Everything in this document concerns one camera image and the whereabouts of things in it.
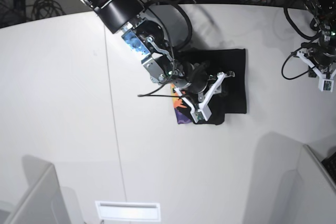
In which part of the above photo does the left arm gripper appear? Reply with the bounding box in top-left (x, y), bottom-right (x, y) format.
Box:
top-left (306, 42), bottom-right (335, 71)

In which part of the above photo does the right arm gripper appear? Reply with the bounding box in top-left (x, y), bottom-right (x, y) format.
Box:
top-left (174, 61), bottom-right (236, 101)

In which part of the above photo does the black T-shirt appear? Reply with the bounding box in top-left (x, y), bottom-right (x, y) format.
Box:
top-left (171, 49), bottom-right (247, 125)

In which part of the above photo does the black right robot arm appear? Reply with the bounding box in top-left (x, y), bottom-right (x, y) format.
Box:
top-left (81, 0), bottom-right (235, 98)

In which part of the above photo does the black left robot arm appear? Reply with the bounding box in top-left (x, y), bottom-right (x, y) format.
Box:
top-left (283, 0), bottom-right (335, 70)

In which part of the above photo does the black keyboard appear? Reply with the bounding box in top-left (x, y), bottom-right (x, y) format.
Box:
top-left (322, 153), bottom-right (336, 182)

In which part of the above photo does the white left partition panel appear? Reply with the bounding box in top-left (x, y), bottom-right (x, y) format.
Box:
top-left (1, 164), bottom-right (71, 224)

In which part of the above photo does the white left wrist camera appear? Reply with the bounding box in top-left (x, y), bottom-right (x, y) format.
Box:
top-left (296, 50), bottom-right (335, 92)

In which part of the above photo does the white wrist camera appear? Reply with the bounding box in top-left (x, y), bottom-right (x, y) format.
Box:
top-left (296, 50), bottom-right (335, 92)
top-left (173, 72), bottom-right (229, 123)

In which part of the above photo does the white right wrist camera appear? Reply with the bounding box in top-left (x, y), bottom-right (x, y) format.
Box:
top-left (173, 72), bottom-right (229, 123)

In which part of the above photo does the coiled black cable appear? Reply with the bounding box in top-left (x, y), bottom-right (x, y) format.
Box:
top-left (30, 0), bottom-right (66, 22)

